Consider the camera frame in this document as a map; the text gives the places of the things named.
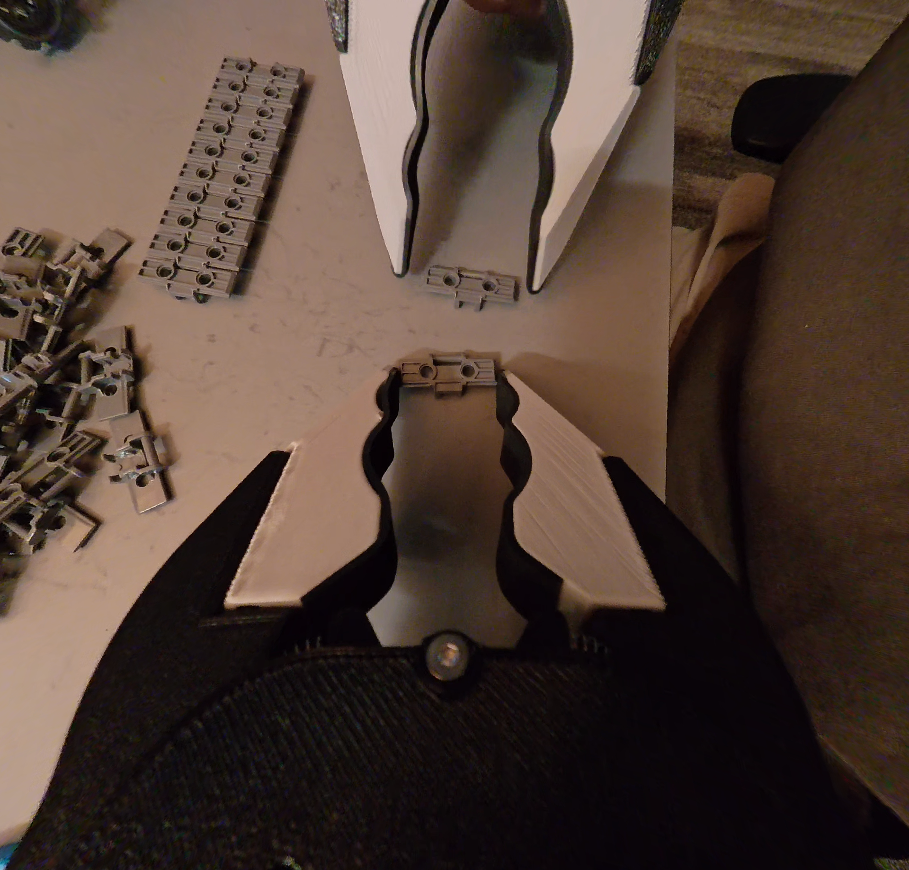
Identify pile of grey track links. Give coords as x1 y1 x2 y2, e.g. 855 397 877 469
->
0 225 176 562

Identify assembled grey track strip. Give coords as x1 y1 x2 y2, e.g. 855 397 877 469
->
138 56 306 304

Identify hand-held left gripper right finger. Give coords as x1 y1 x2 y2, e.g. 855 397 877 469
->
495 371 668 628

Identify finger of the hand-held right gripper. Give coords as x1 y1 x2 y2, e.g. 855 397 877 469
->
527 0 659 295
339 0 457 278

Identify person's grey clothing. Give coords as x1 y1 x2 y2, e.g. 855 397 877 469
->
668 21 909 835

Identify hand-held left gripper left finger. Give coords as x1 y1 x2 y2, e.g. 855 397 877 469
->
222 370 400 611

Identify person's beige trousers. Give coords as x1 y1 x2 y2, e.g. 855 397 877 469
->
669 172 776 349

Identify single grey track link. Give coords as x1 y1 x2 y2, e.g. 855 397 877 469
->
425 265 521 312
392 351 498 400

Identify person's black shoe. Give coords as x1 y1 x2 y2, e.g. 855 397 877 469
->
730 73 855 165

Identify yellow black brick vehicle model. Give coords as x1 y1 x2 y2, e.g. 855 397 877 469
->
0 0 146 55

